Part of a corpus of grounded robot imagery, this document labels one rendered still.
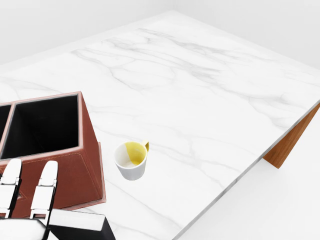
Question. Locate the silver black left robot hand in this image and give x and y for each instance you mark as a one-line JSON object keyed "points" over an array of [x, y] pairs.
{"points": [[37, 230]]}

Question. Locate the red-brown desk caddy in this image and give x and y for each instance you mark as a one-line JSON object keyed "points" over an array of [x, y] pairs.
{"points": [[85, 160]]}

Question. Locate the white and yellow mug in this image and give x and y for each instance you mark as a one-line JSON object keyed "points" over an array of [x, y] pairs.
{"points": [[131, 170]]}

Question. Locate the wooden table leg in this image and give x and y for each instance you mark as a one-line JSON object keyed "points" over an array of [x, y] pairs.
{"points": [[290, 145]]}

